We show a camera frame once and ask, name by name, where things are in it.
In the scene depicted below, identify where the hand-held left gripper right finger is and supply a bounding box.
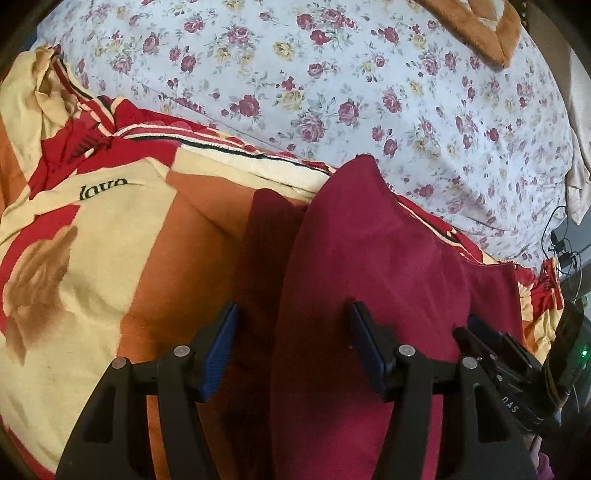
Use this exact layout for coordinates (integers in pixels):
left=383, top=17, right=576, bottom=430
left=348, top=301, right=539, bottom=480

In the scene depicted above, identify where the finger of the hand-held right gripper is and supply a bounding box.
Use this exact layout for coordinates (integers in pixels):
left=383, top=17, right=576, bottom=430
left=467, top=314, right=509, bottom=354
left=453, top=326, right=503, bottom=376

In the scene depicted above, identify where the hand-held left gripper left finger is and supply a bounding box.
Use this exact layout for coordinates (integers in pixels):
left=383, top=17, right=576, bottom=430
left=55, top=301, right=241, bottom=480

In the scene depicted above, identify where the maroon garment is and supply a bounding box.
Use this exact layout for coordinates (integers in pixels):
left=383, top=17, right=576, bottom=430
left=247, top=154, right=526, bottom=480

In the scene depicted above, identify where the purple cloth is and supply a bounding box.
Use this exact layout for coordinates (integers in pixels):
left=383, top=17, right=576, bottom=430
left=530, top=450, right=557, bottom=480

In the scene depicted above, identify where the red orange cream printed blanket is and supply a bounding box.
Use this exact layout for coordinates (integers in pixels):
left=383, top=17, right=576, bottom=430
left=0, top=44, right=565, bottom=480

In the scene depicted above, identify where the beige cloth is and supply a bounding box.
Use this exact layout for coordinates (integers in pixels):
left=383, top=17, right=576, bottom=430
left=566, top=46, right=591, bottom=227

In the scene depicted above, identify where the white floral bed sheet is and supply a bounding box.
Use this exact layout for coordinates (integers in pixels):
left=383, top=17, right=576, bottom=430
left=34, top=0, right=576, bottom=274

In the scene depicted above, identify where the brown patterned cloth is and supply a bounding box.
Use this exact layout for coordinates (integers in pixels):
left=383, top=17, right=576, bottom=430
left=412, top=0, right=521, bottom=71

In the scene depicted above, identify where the black cable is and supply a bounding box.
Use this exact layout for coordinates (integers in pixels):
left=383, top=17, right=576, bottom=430
left=539, top=205, right=585, bottom=298

